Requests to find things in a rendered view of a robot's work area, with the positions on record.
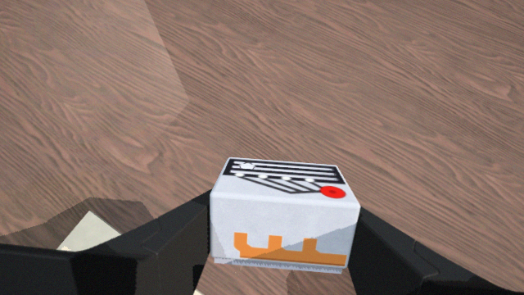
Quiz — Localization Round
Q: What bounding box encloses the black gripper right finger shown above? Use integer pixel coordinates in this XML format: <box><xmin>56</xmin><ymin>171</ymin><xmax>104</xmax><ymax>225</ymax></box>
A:
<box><xmin>347</xmin><ymin>207</ymin><xmax>524</xmax><ymax>295</ymax></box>

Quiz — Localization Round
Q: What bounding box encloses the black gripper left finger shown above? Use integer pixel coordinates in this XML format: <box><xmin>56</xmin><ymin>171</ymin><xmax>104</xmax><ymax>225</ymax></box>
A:
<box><xmin>0</xmin><ymin>189</ymin><xmax>212</xmax><ymax>295</ymax></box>

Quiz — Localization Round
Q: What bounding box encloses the cream flat rectangular slab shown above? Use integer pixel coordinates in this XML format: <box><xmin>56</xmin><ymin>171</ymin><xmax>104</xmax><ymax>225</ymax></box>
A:
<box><xmin>57</xmin><ymin>211</ymin><xmax>122</xmax><ymax>252</ymax></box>

